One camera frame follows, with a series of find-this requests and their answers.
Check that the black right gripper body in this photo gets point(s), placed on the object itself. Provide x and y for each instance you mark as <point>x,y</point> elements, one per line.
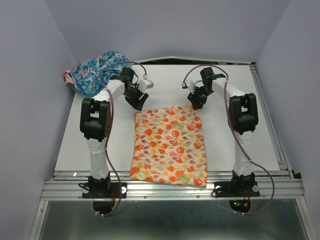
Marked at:
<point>207,91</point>

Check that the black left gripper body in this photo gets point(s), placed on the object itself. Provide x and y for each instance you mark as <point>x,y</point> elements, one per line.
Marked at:
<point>132,90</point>

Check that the orange tulip print skirt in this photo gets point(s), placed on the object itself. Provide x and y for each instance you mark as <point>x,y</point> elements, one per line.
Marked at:
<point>169,147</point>

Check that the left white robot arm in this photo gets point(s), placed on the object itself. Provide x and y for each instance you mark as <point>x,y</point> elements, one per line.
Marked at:
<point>96,120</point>

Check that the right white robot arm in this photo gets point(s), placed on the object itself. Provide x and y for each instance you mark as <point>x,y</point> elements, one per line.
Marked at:
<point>242,119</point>

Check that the translucent blue plastic bin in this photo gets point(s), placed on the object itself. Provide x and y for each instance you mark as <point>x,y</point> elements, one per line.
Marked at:
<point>82,93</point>

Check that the blue floral print skirt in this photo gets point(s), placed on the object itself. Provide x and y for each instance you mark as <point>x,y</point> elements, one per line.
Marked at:
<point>85,77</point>

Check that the red and white floral skirt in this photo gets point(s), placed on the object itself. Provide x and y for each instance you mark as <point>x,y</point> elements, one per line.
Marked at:
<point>68,79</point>

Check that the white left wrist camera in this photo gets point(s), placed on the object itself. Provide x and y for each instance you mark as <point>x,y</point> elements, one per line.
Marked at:
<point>145,84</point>

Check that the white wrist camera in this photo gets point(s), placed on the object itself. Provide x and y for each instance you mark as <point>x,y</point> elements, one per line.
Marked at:
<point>189,84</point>
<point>145,84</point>

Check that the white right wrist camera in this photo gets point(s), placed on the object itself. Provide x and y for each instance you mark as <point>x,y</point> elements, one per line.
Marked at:
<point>189,84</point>

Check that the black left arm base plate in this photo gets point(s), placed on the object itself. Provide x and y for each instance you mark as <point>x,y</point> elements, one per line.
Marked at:
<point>114,191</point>

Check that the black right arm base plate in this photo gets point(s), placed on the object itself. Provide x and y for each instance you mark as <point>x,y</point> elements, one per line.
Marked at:
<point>225,189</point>

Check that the aluminium rail frame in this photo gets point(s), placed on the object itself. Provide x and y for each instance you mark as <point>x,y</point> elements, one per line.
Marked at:
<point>166,212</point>

